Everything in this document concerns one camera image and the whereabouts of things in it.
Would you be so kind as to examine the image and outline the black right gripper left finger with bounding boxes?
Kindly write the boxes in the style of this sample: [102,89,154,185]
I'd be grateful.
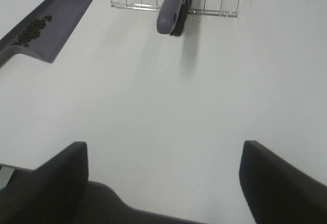
[1,142,88,223]

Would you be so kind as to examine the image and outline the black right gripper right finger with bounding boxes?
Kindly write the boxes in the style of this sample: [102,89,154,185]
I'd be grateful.
[239,140,326,223]

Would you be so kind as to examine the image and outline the grey plastic dustpan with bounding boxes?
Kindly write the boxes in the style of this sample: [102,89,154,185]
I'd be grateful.
[1,0,93,66]

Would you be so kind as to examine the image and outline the pile of coffee beans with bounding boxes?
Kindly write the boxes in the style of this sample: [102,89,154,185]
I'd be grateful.
[10,15,53,47]

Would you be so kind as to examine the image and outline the grey hand brush black bristles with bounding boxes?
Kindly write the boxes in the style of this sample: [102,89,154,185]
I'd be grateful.
[156,0,192,37]

